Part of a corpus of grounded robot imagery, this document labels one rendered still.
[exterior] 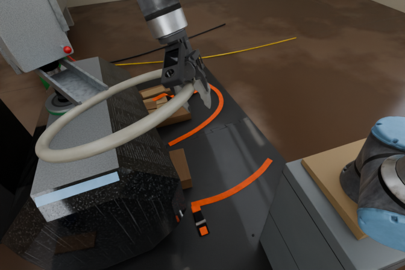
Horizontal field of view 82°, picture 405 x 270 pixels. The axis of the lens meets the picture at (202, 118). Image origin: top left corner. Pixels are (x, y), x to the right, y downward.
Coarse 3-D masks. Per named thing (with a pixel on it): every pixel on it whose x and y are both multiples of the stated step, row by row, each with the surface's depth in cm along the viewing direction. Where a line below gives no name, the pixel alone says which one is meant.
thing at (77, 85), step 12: (60, 60) 109; (36, 72) 106; (60, 72) 105; (72, 72) 105; (84, 72) 95; (60, 84) 98; (72, 84) 97; (84, 84) 97; (96, 84) 92; (72, 96) 83; (84, 96) 90
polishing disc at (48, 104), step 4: (52, 96) 125; (56, 96) 125; (48, 100) 123; (52, 100) 122; (56, 100) 122; (48, 104) 120; (52, 104) 120; (56, 104) 120; (60, 104) 120; (64, 104) 119; (68, 104) 119; (72, 104) 119; (48, 108) 118; (52, 108) 117; (56, 108) 117; (60, 108) 117; (64, 108) 117; (68, 108) 117; (56, 112) 117; (60, 112) 116
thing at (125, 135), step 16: (128, 80) 89; (144, 80) 89; (96, 96) 86; (176, 96) 55; (80, 112) 81; (160, 112) 51; (48, 128) 69; (128, 128) 49; (144, 128) 49; (48, 144) 62; (96, 144) 48; (112, 144) 48; (48, 160) 52; (64, 160) 50
